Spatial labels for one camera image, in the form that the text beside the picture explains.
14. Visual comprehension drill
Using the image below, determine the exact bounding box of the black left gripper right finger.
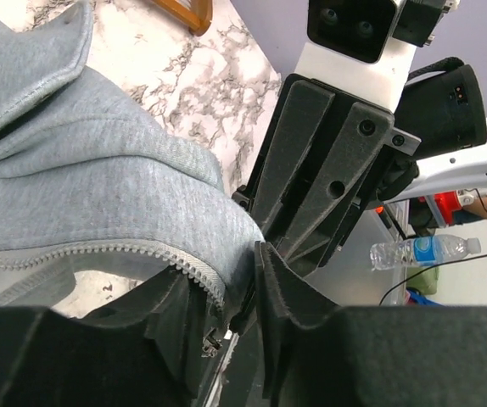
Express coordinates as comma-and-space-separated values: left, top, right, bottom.
255, 243, 487, 406

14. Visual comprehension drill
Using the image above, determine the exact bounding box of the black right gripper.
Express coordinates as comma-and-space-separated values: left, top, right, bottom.
232, 74, 420, 267

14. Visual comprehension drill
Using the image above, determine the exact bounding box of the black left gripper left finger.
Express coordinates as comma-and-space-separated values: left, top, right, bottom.
0, 275, 226, 406

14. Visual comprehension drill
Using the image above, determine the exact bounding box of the grey zip-up jacket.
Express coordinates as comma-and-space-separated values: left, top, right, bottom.
0, 2, 262, 320

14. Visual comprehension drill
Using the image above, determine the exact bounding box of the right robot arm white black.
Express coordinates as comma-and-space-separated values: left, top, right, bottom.
232, 57, 486, 275

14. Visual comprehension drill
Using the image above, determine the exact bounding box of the clear plastic water bottle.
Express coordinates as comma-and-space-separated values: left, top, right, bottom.
370, 235, 481, 270

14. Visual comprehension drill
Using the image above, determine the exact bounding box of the wooden two-tier rack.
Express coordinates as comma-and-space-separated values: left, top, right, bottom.
152, 0, 213, 36

